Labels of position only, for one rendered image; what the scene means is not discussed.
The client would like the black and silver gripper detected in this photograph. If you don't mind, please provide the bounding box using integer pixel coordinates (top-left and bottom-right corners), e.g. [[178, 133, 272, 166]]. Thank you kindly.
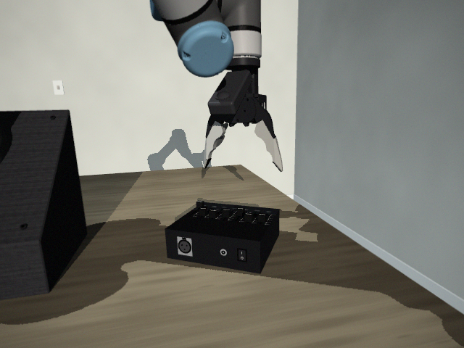
[[204, 57, 283, 172]]

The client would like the black lighting desk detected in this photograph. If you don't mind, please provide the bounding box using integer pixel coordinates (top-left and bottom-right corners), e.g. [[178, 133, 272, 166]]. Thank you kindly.
[[165, 201, 279, 274]]

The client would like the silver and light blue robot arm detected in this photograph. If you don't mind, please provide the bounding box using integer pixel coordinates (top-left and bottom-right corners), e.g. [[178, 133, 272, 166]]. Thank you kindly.
[[150, 0, 262, 115]]

